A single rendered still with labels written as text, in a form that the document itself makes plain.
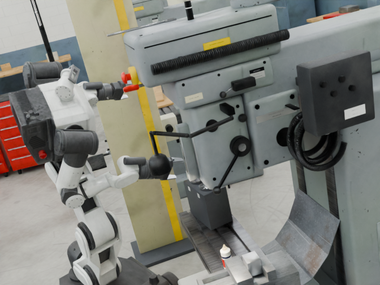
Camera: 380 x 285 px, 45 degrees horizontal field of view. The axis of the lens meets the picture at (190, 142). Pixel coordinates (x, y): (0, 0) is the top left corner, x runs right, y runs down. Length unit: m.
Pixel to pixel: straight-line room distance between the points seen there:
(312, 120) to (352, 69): 0.18
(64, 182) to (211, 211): 0.67
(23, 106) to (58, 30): 8.61
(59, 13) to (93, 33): 7.28
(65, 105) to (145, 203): 1.81
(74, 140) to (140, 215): 1.93
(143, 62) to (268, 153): 0.54
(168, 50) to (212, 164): 0.42
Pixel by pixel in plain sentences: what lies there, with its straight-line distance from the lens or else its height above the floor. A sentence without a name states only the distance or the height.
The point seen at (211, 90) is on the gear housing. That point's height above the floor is 1.67.
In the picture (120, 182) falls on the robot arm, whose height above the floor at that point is 1.27.
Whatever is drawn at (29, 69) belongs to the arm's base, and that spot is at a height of 1.79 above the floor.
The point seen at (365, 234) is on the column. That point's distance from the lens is 1.83.
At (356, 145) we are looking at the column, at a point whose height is 1.38.
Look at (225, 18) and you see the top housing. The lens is 1.46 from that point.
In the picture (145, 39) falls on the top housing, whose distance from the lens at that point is 1.40.
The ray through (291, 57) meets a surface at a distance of 1.58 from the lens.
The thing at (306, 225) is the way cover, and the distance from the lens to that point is 2.00.
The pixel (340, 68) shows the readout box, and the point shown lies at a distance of 1.37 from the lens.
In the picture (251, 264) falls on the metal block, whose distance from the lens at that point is 1.70.
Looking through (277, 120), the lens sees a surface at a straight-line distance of 1.60.
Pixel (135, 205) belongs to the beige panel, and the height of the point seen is 0.46.
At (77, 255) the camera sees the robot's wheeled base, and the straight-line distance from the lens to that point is 2.64.
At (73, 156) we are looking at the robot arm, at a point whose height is 1.47.
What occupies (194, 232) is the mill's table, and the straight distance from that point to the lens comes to 2.20.
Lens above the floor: 2.05
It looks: 20 degrees down
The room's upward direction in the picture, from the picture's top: 13 degrees counter-clockwise
